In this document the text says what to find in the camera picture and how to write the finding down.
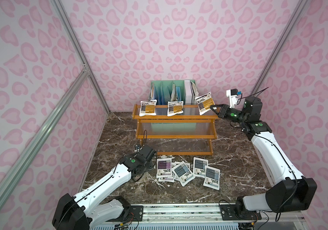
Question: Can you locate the green file organizer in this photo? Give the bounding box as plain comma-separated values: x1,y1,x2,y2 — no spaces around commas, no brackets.
148,80,199,105

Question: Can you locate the orange wooden three-tier shelf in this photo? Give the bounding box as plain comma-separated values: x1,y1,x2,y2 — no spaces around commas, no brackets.
132,104,218,156

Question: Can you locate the yellow coffee bag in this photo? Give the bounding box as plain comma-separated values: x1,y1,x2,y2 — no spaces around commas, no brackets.
139,99,157,117
167,101,184,117
195,92,215,115

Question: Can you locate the purple coffee bag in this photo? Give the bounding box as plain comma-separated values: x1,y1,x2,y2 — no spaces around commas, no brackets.
159,176,175,183
156,158,172,178

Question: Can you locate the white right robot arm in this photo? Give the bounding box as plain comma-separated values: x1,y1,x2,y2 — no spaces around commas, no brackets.
210,96,317,217

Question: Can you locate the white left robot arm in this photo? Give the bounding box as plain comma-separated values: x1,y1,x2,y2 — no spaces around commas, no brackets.
52,145,157,230

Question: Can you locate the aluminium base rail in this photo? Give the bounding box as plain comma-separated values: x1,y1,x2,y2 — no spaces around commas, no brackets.
92,203,305,230

